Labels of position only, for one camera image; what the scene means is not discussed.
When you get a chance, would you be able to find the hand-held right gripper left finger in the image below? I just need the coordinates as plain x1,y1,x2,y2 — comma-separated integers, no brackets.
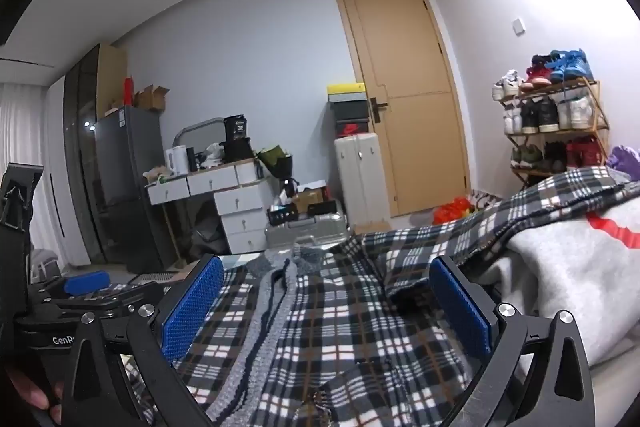
59,254,224,427

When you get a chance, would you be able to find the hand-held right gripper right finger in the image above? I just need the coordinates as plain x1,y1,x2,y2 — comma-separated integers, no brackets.
429,255,596,427

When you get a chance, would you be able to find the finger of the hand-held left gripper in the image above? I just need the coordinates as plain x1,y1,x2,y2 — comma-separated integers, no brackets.
30,271,171,314
0,163,46,293

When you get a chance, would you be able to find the black white plaid shirt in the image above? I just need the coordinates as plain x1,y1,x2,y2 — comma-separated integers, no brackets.
125,165,640,427

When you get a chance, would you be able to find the person's left hand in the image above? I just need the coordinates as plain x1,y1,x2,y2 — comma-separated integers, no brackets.
0,364,63,413

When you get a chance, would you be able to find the white curtain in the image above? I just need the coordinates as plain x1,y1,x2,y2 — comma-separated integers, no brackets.
0,82,53,258

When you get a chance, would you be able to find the orange plastic bag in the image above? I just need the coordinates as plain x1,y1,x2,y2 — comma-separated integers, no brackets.
432,198,473,224

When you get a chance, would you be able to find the grey fridge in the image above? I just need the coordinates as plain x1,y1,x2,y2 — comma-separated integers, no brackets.
92,105,176,273

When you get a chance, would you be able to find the grey blanket with red stripe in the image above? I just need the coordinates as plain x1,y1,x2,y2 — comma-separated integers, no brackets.
480,192,640,368

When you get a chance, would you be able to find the white desk with drawers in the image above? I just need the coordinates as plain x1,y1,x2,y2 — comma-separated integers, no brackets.
145,159,278,255

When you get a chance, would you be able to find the black crate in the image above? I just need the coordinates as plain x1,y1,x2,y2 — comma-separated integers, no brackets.
269,205,297,226

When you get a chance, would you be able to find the silver suitcase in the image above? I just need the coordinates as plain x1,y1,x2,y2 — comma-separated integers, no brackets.
264,212,351,253

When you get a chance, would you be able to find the white kettle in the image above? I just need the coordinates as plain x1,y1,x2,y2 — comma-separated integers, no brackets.
165,146,190,175

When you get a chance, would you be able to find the open cardboard box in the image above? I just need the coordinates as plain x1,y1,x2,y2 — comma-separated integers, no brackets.
134,84,171,112

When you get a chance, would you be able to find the cardboard box with black items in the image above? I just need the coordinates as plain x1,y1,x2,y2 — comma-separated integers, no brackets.
292,187,331,214

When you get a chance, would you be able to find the grey framed mirror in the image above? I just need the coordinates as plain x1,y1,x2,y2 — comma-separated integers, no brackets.
172,117,228,158

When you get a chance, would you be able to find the black paper bag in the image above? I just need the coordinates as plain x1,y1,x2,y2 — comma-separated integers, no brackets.
222,114,256,160

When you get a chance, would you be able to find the black red print shoe box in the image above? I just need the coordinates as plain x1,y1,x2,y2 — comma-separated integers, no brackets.
334,121,375,138

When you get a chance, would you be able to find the wooden shoe rack with shoes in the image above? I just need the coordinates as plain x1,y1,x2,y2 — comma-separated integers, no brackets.
491,48,608,170

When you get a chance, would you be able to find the purple cloth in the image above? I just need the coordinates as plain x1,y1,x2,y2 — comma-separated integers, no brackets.
606,145,640,182

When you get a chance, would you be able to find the wooden door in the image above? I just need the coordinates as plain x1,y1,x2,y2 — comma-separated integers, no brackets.
335,0,473,218

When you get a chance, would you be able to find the black door handle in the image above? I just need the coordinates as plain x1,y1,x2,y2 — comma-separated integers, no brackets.
369,97,390,124

